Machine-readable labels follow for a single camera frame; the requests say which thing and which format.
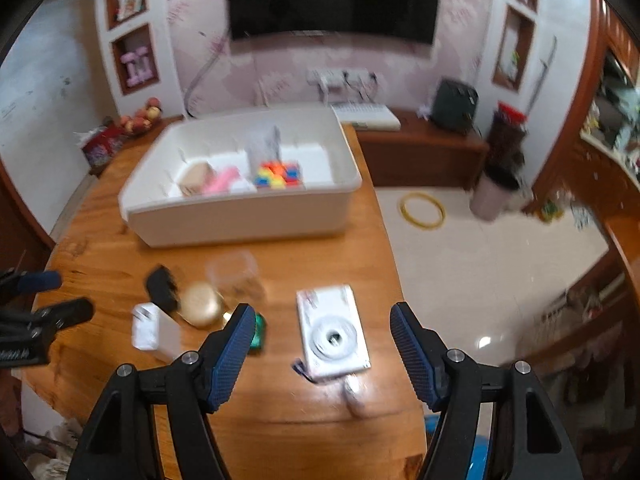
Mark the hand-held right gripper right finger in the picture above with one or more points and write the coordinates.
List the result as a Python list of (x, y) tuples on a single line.
[(415, 360)]

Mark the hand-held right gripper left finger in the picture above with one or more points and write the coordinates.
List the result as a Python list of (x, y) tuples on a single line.
[(235, 355)]

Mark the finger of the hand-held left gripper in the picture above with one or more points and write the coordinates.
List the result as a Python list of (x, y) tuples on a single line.
[(65, 312), (42, 281)]

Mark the white compact camera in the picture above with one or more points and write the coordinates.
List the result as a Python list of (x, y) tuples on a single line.
[(330, 325)]

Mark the white plastic storage bin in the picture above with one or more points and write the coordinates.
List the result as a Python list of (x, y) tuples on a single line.
[(240, 220)]

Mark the pink hair comb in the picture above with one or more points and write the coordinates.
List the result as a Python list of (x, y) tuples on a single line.
[(220, 181)]

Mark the beige small box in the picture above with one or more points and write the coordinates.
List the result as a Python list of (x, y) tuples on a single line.
[(194, 179)]

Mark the colourful puzzle cube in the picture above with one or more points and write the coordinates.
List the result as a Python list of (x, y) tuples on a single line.
[(279, 175)]

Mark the clear plastic bottle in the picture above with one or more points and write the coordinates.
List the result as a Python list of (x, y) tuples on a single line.
[(262, 145)]

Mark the green bottle with gold cap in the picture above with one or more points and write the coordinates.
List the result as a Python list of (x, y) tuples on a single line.
[(258, 335)]

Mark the gold round compact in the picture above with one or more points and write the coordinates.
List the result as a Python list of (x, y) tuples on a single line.
[(200, 305)]

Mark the brown wooden door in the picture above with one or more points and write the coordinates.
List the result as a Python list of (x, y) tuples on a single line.
[(20, 220)]

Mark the small clear plastic box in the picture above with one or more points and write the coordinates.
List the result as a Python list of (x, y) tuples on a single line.
[(235, 275)]

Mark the white charger block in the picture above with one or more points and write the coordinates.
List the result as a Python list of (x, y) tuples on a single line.
[(155, 332)]

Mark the black power adapter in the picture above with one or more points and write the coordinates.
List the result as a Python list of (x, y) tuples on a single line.
[(162, 287)]

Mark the yellow hoop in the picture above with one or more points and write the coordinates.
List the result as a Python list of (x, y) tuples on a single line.
[(406, 217)]

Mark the red patterned tissue pack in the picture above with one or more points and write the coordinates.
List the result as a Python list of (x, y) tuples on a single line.
[(100, 147)]

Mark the wooden chair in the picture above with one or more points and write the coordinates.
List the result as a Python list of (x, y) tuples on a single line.
[(575, 325)]

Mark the grey trash bin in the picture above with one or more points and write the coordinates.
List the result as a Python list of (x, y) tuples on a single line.
[(492, 195)]

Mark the wooden television cabinet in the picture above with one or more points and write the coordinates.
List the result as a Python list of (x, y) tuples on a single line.
[(425, 155)]

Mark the patterned floor mat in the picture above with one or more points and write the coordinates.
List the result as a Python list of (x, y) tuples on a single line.
[(582, 217)]

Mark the pink dumbbell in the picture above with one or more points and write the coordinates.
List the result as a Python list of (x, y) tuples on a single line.
[(145, 62), (131, 67)]

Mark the dark canister with red lid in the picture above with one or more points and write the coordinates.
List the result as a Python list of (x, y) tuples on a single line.
[(506, 135)]

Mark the white set-top box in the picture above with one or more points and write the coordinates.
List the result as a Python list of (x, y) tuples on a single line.
[(367, 116)]

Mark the black box appliance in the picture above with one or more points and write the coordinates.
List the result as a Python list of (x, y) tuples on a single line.
[(454, 105)]

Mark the picture book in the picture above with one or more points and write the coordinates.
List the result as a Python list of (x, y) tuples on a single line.
[(131, 2)]

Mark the small green bottle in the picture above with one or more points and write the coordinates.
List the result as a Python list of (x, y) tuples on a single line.
[(512, 64)]

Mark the long metal rod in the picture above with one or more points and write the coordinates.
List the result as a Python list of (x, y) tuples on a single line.
[(542, 72)]

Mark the tall wooden wall cabinet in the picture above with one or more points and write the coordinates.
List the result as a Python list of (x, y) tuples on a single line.
[(595, 160)]

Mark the white wall outlet strip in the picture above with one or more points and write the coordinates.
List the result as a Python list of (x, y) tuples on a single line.
[(345, 77)]

